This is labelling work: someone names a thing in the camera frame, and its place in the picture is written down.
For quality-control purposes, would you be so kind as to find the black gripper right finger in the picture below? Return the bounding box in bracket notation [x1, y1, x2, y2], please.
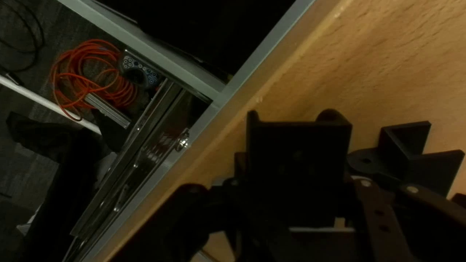
[351, 178, 466, 262]

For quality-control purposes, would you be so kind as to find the orange extension cord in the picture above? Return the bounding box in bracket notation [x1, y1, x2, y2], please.
[48, 40, 143, 123]

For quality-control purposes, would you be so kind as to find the black metal drawer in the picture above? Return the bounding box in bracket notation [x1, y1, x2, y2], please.
[62, 79, 217, 262]

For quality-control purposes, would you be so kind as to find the black floor cable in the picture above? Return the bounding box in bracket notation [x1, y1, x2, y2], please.
[0, 0, 46, 62]

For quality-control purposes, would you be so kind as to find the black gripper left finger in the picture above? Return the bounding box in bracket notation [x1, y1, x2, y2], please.
[110, 179, 297, 262]

